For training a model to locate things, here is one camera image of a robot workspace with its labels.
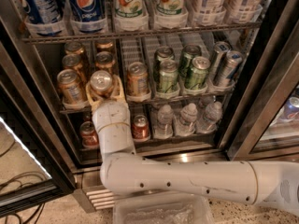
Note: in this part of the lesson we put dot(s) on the orange can middle left column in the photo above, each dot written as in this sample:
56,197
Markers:
75,62

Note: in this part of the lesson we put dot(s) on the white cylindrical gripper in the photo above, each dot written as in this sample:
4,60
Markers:
110,114

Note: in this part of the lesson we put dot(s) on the silver can back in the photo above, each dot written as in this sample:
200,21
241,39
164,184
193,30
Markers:
220,48

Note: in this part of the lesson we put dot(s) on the water bottle right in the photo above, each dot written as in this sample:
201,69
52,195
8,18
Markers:
207,122

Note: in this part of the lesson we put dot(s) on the green can back right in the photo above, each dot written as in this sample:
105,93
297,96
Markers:
187,54

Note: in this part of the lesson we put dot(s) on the water bottle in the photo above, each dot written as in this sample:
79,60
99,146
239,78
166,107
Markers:
207,122
163,128
185,120

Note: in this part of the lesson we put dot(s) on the middle wire shelf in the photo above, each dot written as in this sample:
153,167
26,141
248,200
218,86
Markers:
150,98

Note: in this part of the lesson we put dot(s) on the blue pepsi bottle left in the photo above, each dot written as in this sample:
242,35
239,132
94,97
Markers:
44,17

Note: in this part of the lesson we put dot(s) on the orange can column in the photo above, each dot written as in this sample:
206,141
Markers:
71,86
77,49
105,61
75,62
137,79
102,83
103,45

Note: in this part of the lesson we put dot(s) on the green can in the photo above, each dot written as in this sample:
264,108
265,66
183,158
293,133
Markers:
197,73
161,53
168,76
187,54

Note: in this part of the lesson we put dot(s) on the red can front right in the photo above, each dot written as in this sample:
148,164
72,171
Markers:
140,128

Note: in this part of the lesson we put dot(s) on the blue pepsi bottle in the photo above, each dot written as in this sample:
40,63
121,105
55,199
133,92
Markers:
87,14
44,17

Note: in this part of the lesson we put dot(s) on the orange can back left column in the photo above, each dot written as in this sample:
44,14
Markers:
77,49

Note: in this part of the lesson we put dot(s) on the closed right fridge door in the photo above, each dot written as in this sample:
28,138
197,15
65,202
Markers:
256,133

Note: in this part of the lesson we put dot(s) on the wire shelf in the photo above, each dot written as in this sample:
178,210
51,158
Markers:
150,98
136,34

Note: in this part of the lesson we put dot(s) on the green can back left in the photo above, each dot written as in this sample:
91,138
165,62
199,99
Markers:
161,53

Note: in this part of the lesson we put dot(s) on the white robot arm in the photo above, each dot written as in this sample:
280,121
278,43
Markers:
273,184

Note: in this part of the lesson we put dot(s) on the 7up bottle left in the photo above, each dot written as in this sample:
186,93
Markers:
128,8

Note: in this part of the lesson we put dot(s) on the orange can front left column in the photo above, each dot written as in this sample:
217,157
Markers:
71,86

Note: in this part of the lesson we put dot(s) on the green can front right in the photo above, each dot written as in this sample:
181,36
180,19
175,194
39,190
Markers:
197,73

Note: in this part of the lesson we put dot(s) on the red can front left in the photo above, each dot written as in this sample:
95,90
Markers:
88,134

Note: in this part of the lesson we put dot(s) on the water bottle left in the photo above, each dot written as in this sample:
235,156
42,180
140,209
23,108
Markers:
163,128

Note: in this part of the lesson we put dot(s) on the blue pepsi bottle right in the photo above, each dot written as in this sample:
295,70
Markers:
87,14

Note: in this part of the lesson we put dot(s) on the water bottle middle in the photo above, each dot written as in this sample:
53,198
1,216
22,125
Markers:
185,120

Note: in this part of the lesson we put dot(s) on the green can front left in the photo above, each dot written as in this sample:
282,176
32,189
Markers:
168,76

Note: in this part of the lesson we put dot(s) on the can behind right door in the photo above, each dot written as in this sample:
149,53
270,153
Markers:
290,109

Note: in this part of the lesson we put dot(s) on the upper wire shelf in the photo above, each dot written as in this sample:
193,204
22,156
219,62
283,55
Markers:
136,34

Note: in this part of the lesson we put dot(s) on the red can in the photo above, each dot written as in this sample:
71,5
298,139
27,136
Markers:
87,116
140,128
88,134

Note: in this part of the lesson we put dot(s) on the silver can front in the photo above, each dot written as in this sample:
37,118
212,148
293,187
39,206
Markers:
227,69

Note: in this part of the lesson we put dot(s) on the clear plastic bin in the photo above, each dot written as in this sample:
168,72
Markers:
163,208

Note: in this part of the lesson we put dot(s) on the open glass fridge door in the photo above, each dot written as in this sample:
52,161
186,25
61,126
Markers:
31,170

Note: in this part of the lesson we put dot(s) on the silver can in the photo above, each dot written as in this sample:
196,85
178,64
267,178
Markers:
220,48
227,69

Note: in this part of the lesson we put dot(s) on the red can back left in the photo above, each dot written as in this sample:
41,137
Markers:
87,116

